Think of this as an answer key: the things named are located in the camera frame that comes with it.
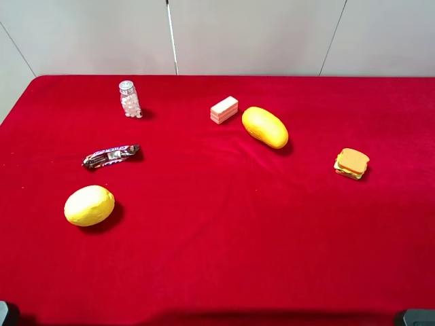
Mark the pink white wafer block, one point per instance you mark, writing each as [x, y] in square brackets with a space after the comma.
[223, 110]

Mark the red velvet tablecloth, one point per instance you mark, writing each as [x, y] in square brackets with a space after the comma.
[212, 226]

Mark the glass bottle of white pills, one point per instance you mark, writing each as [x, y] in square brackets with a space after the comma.
[129, 99]

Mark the brown chocolate bar wrapper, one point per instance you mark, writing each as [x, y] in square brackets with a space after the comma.
[110, 156]

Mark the yellow toy lemon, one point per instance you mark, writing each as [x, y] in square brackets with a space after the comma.
[89, 206]

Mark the yellow toy mango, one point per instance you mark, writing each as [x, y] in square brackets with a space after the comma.
[265, 127]

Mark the toy sandwich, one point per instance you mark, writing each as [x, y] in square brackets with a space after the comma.
[351, 163]

